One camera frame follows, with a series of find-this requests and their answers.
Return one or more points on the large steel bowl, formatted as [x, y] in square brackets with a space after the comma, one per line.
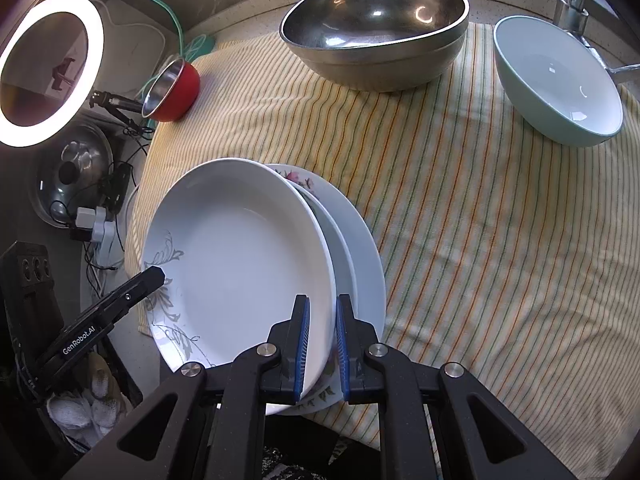
[375, 15]

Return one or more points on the person's left hand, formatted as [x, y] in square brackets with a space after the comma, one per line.
[80, 410]

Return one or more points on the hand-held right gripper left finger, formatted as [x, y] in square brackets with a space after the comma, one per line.
[302, 347]

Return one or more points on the steel pot lid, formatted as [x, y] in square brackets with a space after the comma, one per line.
[85, 155]

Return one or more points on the light blue ceramic bowl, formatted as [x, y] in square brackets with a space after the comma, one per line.
[550, 75]

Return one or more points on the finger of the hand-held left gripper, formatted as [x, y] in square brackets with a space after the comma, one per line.
[145, 282]

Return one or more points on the striped yellow towel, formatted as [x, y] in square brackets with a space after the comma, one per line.
[475, 235]

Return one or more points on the white power adapter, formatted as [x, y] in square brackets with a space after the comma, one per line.
[87, 217]

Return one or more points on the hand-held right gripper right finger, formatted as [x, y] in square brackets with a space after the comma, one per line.
[342, 347]

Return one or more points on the red steel bowl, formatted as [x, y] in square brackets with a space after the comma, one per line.
[185, 90]

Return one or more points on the white floral plate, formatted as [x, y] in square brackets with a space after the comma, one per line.
[370, 280]
[342, 255]

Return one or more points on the white plate grey leaf pattern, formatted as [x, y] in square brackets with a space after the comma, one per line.
[235, 260]

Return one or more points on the chrome faucet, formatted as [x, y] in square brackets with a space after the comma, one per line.
[572, 5]

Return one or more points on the black gooseneck phone holder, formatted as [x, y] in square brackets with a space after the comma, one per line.
[64, 74]

